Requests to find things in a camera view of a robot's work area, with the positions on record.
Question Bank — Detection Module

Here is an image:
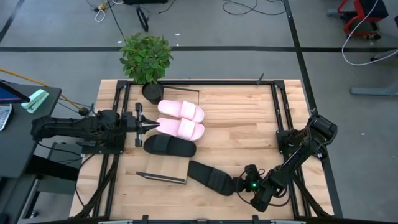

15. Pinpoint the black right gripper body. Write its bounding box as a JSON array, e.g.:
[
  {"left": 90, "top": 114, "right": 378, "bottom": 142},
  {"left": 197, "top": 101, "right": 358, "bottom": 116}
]
[{"left": 238, "top": 177, "right": 267, "bottom": 200}]

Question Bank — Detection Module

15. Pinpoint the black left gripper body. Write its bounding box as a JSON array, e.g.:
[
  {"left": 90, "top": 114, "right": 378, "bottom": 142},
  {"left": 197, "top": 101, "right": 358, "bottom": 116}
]
[{"left": 121, "top": 102, "right": 144, "bottom": 147}]

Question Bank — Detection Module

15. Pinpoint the black slide sandal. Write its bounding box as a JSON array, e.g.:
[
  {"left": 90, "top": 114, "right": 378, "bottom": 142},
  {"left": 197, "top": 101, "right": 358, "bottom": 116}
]
[
  {"left": 187, "top": 160, "right": 238, "bottom": 196},
  {"left": 143, "top": 134, "right": 197, "bottom": 158}
]

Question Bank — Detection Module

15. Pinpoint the pink slide sandal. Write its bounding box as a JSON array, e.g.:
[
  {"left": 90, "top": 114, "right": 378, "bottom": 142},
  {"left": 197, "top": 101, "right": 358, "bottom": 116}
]
[
  {"left": 157, "top": 100, "right": 205, "bottom": 123},
  {"left": 155, "top": 117, "right": 205, "bottom": 141}
]

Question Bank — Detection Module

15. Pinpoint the green plant in black pot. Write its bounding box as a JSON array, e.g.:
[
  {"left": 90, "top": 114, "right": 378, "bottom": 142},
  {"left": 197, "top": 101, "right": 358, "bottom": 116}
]
[{"left": 119, "top": 32, "right": 174, "bottom": 106}]

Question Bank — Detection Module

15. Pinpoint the mint green stapler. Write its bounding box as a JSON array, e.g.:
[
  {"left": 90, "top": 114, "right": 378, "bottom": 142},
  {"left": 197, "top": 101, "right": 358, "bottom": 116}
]
[{"left": 21, "top": 89, "right": 50, "bottom": 114}]

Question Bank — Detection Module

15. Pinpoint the black side desk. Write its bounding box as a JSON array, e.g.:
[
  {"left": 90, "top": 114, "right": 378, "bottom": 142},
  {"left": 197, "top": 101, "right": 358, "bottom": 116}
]
[{"left": 0, "top": 81, "right": 62, "bottom": 179}]

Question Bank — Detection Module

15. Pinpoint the black box on floor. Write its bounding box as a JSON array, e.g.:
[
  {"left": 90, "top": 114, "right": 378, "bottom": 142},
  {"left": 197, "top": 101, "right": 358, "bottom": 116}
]
[{"left": 123, "top": 0, "right": 169, "bottom": 5}]

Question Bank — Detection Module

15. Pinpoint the tablet with blue screen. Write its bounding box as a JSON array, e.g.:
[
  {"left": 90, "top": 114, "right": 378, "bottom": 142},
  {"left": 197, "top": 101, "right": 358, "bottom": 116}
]
[{"left": 0, "top": 79, "right": 31, "bottom": 105}]

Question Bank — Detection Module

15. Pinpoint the grey keyboard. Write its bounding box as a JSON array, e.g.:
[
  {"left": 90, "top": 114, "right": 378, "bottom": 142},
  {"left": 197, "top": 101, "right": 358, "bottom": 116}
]
[{"left": 0, "top": 103, "right": 13, "bottom": 131}]

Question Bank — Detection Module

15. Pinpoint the grey desk foot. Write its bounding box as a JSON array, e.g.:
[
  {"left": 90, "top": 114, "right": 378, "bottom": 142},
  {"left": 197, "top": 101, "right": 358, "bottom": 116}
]
[{"left": 349, "top": 48, "right": 398, "bottom": 96}]

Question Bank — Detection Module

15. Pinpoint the red and black cart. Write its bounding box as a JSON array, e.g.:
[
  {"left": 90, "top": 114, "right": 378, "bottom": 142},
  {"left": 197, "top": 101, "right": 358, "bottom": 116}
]
[{"left": 338, "top": 0, "right": 389, "bottom": 40}]

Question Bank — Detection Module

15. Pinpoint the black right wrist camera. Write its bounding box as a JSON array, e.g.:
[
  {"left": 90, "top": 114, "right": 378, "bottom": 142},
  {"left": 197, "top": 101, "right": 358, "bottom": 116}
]
[{"left": 244, "top": 164, "right": 261, "bottom": 179}]

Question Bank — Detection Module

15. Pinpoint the wooden shelf with black frame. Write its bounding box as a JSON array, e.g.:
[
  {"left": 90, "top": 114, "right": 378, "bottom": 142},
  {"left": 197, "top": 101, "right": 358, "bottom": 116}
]
[{"left": 136, "top": 86, "right": 200, "bottom": 186}]

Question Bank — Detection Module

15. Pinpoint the black aluminium table frame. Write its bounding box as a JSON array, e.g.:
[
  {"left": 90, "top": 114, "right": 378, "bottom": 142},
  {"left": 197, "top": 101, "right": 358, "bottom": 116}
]
[{"left": 73, "top": 79, "right": 333, "bottom": 224}]

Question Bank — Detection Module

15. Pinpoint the black strap loop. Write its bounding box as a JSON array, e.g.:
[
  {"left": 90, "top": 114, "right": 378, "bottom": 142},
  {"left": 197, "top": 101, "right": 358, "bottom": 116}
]
[{"left": 136, "top": 5, "right": 150, "bottom": 32}]

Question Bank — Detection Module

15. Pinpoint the long black floor cable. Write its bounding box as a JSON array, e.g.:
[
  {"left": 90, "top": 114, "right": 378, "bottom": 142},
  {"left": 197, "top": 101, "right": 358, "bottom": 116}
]
[{"left": 106, "top": 0, "right": 126, "bottom": 42}]

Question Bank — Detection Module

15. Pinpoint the yellow cable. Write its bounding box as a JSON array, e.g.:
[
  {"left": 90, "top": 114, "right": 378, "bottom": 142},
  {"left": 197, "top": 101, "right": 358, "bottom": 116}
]
[{"left": 0, "top": 67, "right": 82, "bottom": 110}]

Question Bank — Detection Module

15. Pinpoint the yellow plug with white cord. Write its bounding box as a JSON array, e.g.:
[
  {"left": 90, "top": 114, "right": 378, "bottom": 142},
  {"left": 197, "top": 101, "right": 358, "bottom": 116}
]
[{"left": 85, "top": 0, "right": 125, "bottom": 23}]

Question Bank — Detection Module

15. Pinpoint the coiled black floor cable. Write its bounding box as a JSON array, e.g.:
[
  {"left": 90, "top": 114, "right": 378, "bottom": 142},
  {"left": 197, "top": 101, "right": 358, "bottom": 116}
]
[{"left": 222, "top": 0, "right": 287, "bottom": 16}]

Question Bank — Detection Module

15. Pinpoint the white floor cable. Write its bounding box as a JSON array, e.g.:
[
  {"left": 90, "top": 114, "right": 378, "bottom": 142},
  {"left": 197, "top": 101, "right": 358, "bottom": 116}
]
[{"left": 341, "top": 0, "right": 398, "bottom": 67}]

